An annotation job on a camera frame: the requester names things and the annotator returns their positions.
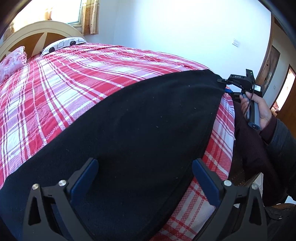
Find black pants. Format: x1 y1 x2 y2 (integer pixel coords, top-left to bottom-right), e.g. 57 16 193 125
1 70 226 240

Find right forearm dark sleeve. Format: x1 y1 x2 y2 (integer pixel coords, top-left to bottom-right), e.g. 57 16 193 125
260 116 295 206

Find person's right hand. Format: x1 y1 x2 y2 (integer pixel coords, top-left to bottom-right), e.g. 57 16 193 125
239 92 273 130

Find pink floral pillow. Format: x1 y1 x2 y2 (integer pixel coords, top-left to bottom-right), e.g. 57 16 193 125
0 46 27 83

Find yellow curtain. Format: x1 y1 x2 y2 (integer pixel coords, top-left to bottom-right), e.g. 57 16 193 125
81 0 100 36

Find white patterned pillow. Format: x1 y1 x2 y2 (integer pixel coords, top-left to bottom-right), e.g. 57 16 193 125
40 37 87 57

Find cream wooden headboard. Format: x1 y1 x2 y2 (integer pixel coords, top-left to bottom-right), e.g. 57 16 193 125
1 20 83 60

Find window behind bed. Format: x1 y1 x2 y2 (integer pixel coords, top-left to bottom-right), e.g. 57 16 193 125
13 0 82 26

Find white wall switch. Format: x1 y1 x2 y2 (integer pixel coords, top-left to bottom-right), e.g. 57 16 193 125
232 39 240 47

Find wooden door frame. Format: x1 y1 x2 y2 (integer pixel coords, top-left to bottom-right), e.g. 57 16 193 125
256 16 295 136

